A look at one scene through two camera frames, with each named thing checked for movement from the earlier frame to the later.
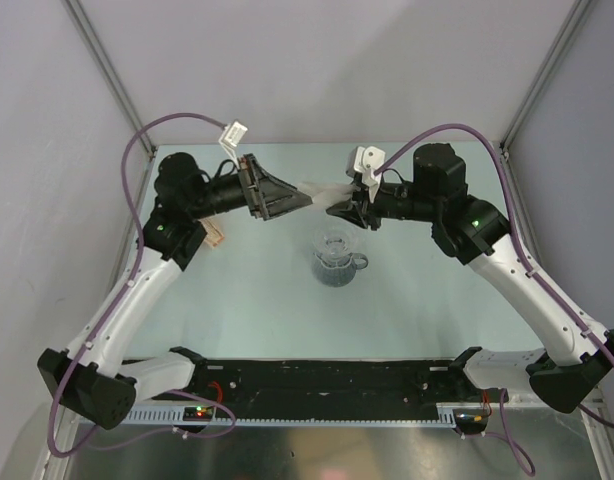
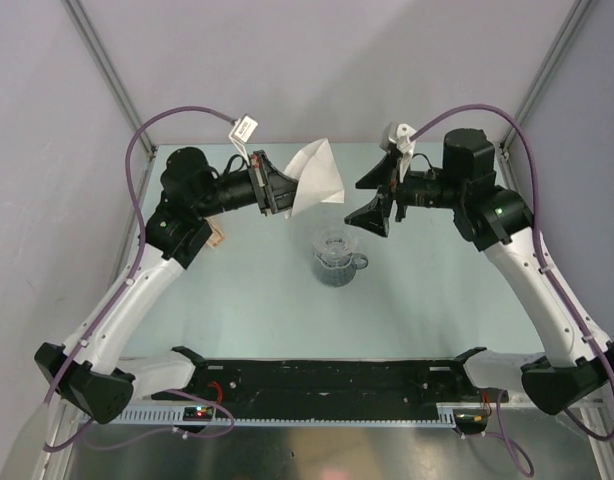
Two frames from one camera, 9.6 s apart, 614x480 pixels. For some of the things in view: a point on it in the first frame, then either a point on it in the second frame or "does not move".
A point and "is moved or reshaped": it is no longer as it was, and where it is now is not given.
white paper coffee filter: [326, 192] is moved or reshaped
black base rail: [377, 385] does not move
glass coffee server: [341, 276] does not move
